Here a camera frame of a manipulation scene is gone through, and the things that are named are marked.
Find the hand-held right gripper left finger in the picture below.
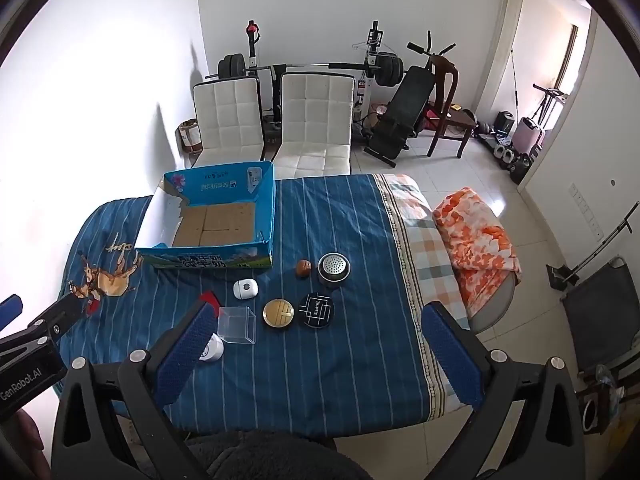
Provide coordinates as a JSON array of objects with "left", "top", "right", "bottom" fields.
[{"left": 52, "top": 301, "right": 219, "bottom": 480}]

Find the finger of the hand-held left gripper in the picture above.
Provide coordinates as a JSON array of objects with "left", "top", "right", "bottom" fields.
[
  {"left": 0, "top": 295, "right": 87, "bottom": 361},
  {"left": 0, "top": 295, "right": 24, "bottom": 322}
]

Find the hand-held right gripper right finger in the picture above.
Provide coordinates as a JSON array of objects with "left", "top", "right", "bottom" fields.
[{"left": 421, "top": 301, "right": 588, "bottom": 480}]

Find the white round cream jar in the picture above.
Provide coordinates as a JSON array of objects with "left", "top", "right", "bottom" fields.
[{"left": 199, "top": 332, "right": 224, "bottom": 362}]

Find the clear plastic box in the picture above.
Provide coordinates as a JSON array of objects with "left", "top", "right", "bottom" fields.
[{"left": 216, "top": 306, "right": 258, "bottom": 344}]

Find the small white rounded case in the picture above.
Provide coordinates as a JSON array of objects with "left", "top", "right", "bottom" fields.
[{"left": 233, "top": 278, "right": 259, "bottom": 302}]

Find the blue cardboard box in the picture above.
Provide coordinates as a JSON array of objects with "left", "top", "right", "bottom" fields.
[{"left": 136, "top": 161, "right": 277, "bottom": 271}]

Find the gold round tin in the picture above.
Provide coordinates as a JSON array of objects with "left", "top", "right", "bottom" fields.
[{"left": 263, "top": 298, "right": 297, "bottom": 331}]

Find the black round tin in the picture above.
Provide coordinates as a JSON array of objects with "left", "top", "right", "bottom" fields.
[{"left": 299, "top": 292, "right": 337, "bottom": 332}]

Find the metal strainer bowl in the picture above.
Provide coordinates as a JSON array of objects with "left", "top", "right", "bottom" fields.
[{"left": 317, "top": 252, "right": 353, "bottom": 288}]

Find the grey round stool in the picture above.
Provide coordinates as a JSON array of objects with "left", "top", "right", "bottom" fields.
[{"left": 467, "top": 269, "right": 519, "bottom": 334}]

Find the orange patterned blanket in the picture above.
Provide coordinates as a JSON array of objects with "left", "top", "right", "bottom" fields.
[{"left": 431, "top": 187, "right": 523, "bottom": 307}]

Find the plaid bed cover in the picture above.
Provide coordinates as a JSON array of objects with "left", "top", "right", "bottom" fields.
[{"left": 375, "top": 174, "right": 472, "bottom": 418}]

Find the blue striped bed sheet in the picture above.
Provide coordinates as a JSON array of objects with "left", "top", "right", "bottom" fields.
[{"left": 59, "top": 174, "right": 437, "bottom": 437}]

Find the black metal stand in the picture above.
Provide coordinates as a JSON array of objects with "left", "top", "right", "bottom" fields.
[{"left": 546, "top": 212, "right": 633, "bottom": 291}]

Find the brown and white bucket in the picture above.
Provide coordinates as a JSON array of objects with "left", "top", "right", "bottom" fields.
[{"left": 176, "top": 119, "right": 203, "bottom": 155}]

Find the pink suitcase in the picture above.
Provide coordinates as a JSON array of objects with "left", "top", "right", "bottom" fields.
[{"left": 514, "top": 116, "right": 542, "bottom": 154}]

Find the white padded chair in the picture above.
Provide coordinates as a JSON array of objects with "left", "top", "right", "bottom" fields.
[
  {"left": 272, "top": 72, "right": 357, "bottom": 180},
  {"left": 191, "top": 77, "right": 266, "bottom": 169}
]

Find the dark wooden chair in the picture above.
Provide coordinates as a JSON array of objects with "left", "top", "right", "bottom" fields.
[{"left": 426, "top": 54, "right": 479, "bottom": 160}]

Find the black weight bench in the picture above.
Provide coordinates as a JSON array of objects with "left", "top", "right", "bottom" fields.
[{"left": 363, "top": 30, "right": 457, "bottom": 168}]

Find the exercise machine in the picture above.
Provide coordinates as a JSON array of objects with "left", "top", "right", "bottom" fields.
[{"left": 532, "top": 82, "right": 571, "bottom": 128}]

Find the barbell with weight plates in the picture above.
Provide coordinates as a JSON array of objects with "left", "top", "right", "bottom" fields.
[{"left": 205, "top": 51, "right": 405, "bottom": 87}]

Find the barbell rack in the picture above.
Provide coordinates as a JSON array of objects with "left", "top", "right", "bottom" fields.
[{"left": 244, "top": 20, "right": 387, "bottom": 126}]

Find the white wall switch panel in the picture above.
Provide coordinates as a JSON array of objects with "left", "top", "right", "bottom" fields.
[{"left": 570, "top": 185, "right": 606, "bottom": 241}]

